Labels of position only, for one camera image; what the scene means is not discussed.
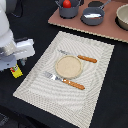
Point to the round wooden plate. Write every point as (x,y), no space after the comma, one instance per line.
(68,67)

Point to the red toy tomato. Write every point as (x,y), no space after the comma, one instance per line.
(66,4)

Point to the orange handled knife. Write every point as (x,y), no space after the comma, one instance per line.
(79,56)

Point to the grey toy pot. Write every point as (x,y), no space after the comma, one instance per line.
(68,12)

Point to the beige bowl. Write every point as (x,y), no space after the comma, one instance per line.
(122,14)

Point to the grey toy frying pan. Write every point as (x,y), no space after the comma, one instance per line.
(97,10)

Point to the white woven placemat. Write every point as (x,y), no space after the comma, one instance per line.
(69,103)

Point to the yellow toy box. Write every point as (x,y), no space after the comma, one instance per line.
(16,72)

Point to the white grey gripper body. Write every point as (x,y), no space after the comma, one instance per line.
(23,49)

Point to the orange handled fork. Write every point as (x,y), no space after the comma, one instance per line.
(54,77)

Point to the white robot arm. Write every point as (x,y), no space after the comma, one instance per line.
(11,51)

